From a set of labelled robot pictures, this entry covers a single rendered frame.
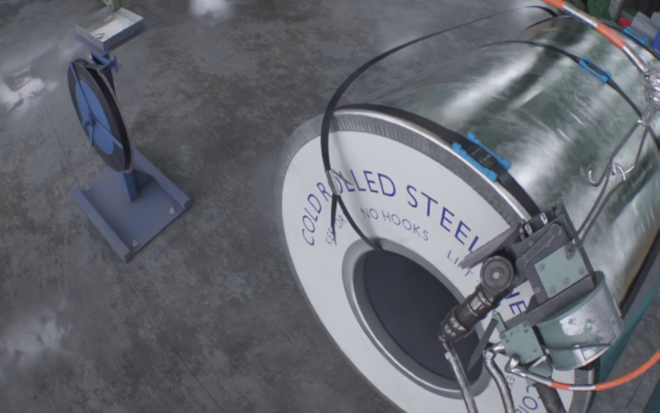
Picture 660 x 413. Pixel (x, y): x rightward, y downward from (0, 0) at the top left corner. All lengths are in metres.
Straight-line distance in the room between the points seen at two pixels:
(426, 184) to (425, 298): 0.73
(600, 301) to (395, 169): 0.58
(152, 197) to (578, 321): 2.31
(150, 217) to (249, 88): 1.12
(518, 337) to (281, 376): 1.46
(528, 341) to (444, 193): 0.39
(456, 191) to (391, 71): 2.55
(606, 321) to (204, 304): 1.86
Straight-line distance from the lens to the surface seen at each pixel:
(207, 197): 2.66
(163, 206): 2.65
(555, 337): 0.78
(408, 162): 1.06
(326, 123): 1.20
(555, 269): 0.76
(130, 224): 2.62
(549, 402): 0.89
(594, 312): 0.76
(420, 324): 1.70
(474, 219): 1.00
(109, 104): 2.02
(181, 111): 3.19
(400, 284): 1.67
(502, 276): 0.80
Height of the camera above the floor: 2.00
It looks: 49 degrees down
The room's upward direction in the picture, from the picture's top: 7 degrees clockwise
